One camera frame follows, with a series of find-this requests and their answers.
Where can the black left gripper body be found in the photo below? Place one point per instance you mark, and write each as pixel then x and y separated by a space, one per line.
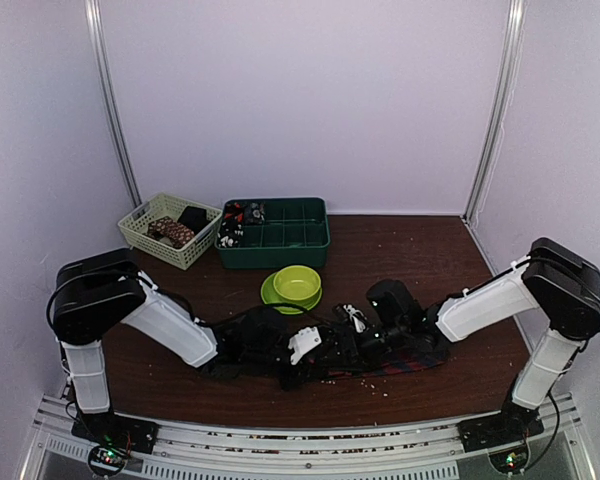
pixel 287 382

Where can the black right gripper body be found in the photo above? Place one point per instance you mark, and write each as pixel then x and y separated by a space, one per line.
pixel 362 350

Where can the red navy striped tie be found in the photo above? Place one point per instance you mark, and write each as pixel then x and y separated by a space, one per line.
pixel 396 363

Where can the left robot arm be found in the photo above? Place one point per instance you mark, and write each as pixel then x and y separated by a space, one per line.
pixel 109 292

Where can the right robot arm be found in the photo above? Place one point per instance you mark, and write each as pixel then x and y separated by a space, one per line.
pixel 549 280

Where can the lime green bowl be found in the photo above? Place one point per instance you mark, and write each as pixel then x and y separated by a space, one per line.
pixel 297 283

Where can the lime green plate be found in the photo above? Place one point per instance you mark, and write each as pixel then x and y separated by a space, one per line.
pixel 269 296

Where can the green divided organizer tray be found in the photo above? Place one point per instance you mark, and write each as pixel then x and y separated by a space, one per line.
pixel 295 231

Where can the black white patterned rolled tie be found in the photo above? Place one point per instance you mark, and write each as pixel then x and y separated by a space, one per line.
pixel 230 234

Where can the dark floral rolled tie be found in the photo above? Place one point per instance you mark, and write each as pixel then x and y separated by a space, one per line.
pixel 254 213

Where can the red black rolled tie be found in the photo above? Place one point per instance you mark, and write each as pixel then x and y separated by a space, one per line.
pixel 234 211

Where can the brown floral tie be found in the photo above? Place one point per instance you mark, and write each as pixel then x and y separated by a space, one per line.
pixel 166 228

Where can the pale green perforated basket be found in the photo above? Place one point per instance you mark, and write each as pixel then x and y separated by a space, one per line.
pixel 134 228

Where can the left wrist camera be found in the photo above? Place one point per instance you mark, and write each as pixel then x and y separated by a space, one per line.
pixel 301 343

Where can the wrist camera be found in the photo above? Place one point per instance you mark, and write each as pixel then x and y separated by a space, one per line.
pixel 351 316
pixel 301 343

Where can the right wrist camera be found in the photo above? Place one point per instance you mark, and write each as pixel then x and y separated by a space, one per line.
pixel 351 316

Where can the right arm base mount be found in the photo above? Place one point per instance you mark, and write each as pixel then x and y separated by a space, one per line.
pixel 512 423

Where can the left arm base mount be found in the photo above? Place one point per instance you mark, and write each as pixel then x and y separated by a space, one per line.
pixel 124 434

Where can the right aluminium frame post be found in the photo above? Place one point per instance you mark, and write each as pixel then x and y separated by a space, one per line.
pixel 510 57

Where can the aluminium frame post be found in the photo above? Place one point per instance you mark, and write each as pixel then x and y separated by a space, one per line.
pixel 510 57
pixel 96 32

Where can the left aluminium frame post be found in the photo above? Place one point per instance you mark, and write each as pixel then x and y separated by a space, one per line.
pixel 96 32

